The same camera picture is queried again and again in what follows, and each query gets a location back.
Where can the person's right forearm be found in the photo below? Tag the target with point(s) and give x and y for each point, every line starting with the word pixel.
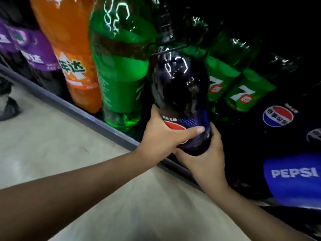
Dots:
pixel 253 218

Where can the green soda bottle, white print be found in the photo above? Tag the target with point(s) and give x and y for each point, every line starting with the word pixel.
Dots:
pixel 250 92
pixel 223 72

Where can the large green soda bottle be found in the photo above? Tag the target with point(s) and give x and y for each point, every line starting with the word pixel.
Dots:
pixel 120 72

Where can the person's right hand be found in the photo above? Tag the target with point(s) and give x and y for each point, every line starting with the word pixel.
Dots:
pixel 204 164

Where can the grey metal shelf edge rail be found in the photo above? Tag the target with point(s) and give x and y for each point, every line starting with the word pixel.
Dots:
pixel 75 110

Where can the dark green soda bottle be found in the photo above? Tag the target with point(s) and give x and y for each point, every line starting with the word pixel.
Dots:
pixel 195 37

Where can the purple label grape soda bottle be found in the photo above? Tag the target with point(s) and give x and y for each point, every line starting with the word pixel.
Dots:
pixel 40 55
pixel 6 37

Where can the orange soda bottle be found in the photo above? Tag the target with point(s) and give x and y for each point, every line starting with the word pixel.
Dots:
pixel 72 52

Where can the person's left forearm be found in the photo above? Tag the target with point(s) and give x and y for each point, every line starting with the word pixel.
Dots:
pixel 75 193

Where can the person's left hand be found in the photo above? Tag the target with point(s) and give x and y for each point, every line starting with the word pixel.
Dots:
pixel 158 141

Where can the dark cola bottle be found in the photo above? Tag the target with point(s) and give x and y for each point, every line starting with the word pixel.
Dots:
pixel 181 95
pixel 168 22

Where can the black and grey shoe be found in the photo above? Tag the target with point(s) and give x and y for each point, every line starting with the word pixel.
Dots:
pixel 7 105

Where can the cola bottle, bright blue label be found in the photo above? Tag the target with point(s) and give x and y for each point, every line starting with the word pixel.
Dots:
pixel 296 178

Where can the person's right thumb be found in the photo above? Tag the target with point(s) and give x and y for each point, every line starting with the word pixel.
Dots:
pixel 216 138

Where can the cola bottle, round logo label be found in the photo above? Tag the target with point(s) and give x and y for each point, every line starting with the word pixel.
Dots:
pixel 278 122

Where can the person's left thumb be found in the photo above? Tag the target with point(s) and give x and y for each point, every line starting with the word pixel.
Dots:
pixel 189 134

